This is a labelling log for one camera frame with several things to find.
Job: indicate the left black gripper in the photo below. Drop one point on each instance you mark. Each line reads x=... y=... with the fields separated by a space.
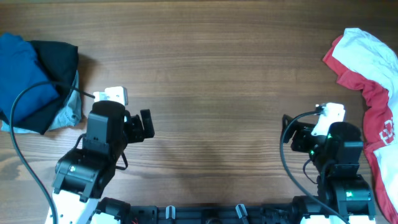
x=137 y=127

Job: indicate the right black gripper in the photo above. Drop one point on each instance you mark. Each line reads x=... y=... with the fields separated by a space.
x=300 y=133

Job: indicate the blue polo shirt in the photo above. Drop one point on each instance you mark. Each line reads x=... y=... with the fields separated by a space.
x=20 y=69

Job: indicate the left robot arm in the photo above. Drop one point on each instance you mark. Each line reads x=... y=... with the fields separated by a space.
x=82 y=174

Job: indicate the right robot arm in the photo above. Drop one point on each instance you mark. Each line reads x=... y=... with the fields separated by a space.
x=343 y=196

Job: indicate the light grey folded garment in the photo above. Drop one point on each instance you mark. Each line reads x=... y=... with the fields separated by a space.
x=69 y=115

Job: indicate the red t-shirt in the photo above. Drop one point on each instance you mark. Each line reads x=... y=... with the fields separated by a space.
x=373 y=102

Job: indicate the black folded garment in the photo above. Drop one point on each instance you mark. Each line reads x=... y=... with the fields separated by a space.
x=59 y=61

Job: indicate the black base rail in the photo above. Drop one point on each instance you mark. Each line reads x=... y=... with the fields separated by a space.
x=202 y=214

